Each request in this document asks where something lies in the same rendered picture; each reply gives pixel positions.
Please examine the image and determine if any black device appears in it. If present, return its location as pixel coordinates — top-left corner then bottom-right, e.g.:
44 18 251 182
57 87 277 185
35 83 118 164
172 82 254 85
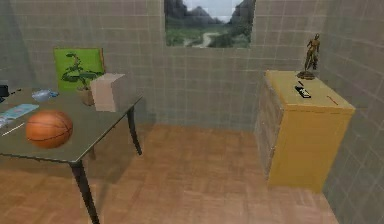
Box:
0 84 10 104

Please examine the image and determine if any orange basketball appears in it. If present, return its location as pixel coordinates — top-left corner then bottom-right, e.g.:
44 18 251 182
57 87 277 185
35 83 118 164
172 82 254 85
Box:
25 109 74 150

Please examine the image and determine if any pale blue dish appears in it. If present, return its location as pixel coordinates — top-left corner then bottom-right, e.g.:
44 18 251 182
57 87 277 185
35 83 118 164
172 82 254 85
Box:
31 88 60 103

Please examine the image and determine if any beige cardboard box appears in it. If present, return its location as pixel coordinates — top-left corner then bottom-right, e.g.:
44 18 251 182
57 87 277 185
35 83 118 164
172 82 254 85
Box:
90 73 129 113

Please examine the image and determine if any grey table with black legs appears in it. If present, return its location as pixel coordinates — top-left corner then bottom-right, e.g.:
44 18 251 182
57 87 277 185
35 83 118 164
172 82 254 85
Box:
0 87 144 224

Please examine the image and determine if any yellow wooden dresser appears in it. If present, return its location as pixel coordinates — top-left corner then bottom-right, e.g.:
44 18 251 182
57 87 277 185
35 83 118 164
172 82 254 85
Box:
254 69 356 194

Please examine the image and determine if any light blue book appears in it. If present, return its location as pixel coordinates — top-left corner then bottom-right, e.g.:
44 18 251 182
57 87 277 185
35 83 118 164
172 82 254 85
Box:
0 103 40 120

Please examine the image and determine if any white pencil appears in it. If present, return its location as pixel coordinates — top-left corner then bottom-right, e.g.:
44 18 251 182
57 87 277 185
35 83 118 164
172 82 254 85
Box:
1 122 26 137

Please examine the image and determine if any black remote control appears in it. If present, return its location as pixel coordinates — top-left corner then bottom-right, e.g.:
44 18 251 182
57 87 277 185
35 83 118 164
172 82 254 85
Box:
294 85 312 99

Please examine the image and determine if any green bonsai plant in pot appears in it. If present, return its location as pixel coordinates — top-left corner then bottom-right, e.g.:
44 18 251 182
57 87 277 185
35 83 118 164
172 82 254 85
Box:
61 52 105 107

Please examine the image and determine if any landscape window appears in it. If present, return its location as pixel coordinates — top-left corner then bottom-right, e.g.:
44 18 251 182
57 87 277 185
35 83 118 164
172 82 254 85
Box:
163 0 257 49

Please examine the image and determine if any bronze human statue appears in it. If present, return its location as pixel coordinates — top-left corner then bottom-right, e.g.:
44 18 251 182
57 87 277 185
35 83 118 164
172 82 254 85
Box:
296 32 321 81

